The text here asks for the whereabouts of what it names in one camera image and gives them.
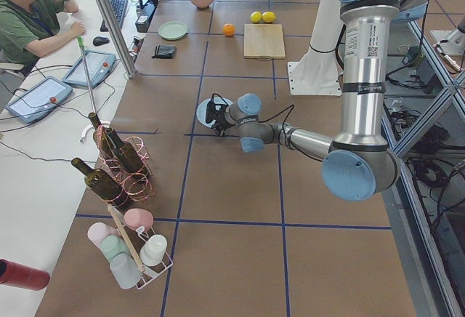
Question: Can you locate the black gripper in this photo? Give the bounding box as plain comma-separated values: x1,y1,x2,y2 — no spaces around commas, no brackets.
212,113,230,137

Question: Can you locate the light blue plate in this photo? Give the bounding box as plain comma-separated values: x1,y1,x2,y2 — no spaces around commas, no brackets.
196,97,233,128

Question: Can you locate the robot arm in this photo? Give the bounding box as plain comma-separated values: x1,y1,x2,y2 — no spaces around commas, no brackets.
197,0,427,201

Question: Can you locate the green plate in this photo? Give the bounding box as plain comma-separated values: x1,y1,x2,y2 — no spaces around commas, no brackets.
158,21,188,41

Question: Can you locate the bamboo cutting board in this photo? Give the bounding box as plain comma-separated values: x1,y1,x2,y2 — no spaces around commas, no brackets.
243,23,286,60

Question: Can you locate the grey folded cloth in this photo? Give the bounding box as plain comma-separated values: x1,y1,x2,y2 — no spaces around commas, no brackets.
152,44,177,59

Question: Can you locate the orange fruit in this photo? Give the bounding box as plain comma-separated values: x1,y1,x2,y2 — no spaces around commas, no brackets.
222,23,235,37

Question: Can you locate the middle green wine bottle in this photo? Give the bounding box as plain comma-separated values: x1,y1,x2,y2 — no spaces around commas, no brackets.
105,127,150,180

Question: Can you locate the green wine bottle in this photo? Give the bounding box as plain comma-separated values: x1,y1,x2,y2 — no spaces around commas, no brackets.
105,127,150,180
88,112,113,160
71,157,132,212

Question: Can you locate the left lemon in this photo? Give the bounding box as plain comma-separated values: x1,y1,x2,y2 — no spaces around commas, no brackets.
250,11,262,23

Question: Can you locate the lemon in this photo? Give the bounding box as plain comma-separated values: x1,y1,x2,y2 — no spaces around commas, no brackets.
250,11,262,23
262,11,276,23

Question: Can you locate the rear green wine bottle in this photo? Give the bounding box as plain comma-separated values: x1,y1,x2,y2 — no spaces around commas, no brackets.
88,112,113,160

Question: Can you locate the right lemon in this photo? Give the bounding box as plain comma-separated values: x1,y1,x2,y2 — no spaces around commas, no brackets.
262,11,276,23

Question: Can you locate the front green wine bottle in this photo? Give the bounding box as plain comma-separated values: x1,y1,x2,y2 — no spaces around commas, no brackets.
71,157,132,212

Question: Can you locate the far blue teach pendant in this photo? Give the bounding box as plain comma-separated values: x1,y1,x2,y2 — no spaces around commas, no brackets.
62,50,116,88

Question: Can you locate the blue teach pendant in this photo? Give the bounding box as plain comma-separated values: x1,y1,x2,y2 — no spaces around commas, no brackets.
6,76,73,124
62,50,116,88

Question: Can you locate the white cup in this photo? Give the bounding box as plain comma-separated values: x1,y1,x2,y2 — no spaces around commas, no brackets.
139,234,167,266

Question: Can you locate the black computer mouse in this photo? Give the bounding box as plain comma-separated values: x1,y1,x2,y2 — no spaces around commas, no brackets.
92,36,110,47

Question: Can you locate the black keyboard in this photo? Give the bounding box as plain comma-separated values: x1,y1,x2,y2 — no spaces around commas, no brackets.
108,0,129,28

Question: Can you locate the mint green cup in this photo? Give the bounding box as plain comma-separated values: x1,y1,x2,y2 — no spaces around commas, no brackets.
99,235,130,262

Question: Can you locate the light pink cup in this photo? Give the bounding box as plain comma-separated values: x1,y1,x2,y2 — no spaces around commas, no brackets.
87,222,119,248

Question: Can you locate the metal rod green tip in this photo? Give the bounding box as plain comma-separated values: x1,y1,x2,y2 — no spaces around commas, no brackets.
77,36,97,113

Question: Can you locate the grey-green cup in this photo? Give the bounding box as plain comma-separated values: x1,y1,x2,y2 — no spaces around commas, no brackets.
110,253,142,289

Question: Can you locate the near blue teach pendant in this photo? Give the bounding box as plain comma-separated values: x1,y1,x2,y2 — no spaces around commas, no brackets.
6,76,73,124

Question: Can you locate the seated person green shirt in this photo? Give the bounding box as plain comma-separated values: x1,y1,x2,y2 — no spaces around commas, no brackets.
1,0,86,73

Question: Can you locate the red cylinder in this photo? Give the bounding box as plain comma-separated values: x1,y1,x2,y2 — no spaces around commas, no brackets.
1,259,50,291

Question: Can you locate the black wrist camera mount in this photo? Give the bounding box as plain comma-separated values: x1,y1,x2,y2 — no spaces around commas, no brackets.
205,93,230,126

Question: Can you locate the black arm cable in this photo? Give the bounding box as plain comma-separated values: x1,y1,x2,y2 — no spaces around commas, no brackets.
210,92,328,161

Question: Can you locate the copper wire bottle rack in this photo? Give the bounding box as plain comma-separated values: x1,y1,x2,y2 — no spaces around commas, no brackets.
100,133,153,204

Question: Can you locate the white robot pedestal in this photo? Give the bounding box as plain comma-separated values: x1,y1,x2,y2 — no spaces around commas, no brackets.
288,0,343,96

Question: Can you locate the white wire cup rack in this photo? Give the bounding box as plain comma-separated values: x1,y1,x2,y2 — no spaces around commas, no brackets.
116,209,173,289

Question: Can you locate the wooden rack handle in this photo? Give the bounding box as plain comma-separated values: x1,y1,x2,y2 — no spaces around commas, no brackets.
108,206,145,273

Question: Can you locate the aluminium frame post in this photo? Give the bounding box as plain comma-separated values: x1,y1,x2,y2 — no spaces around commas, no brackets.
95,0,136,79

